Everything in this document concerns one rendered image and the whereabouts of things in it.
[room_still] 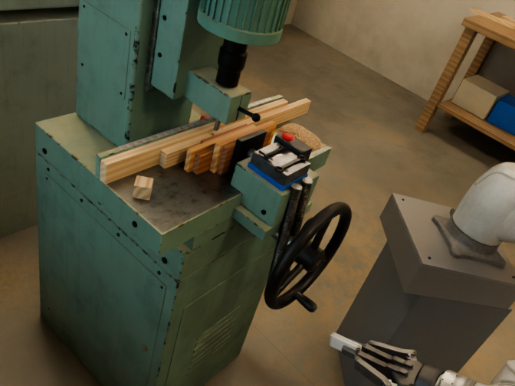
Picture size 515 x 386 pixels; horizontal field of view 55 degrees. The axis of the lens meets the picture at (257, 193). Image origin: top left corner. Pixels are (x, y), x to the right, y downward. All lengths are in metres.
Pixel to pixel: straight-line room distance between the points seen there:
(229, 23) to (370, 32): 3.81
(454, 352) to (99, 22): 1.42
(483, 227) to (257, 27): 0.87
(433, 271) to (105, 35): 1.03
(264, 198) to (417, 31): 3.62
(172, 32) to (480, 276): 1.04
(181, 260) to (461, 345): 1.02
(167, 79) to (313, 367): 1.25
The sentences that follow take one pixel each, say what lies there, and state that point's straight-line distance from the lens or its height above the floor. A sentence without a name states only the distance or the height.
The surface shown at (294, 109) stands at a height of 0.93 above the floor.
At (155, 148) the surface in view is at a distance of 1.08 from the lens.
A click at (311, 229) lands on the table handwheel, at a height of 0.94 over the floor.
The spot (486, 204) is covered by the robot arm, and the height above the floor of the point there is 0.88.
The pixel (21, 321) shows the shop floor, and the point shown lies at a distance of 1.94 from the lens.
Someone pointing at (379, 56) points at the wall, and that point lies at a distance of 4.72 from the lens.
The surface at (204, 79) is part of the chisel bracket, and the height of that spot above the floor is 1.07.
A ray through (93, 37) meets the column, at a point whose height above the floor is 1.05.
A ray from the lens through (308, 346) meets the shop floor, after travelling 2.02.
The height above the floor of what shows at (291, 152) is 1.00.
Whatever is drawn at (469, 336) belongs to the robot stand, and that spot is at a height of 0.45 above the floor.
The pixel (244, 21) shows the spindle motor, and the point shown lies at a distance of 0.98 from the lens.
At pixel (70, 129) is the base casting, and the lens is 1.38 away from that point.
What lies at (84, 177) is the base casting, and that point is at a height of 0.77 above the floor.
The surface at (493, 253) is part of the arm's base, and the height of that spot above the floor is 0.73.
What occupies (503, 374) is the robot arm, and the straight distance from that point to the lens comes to 1.16.
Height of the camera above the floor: 1.55
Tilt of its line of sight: 36 degrees down
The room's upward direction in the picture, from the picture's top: 17 degrees clockwise
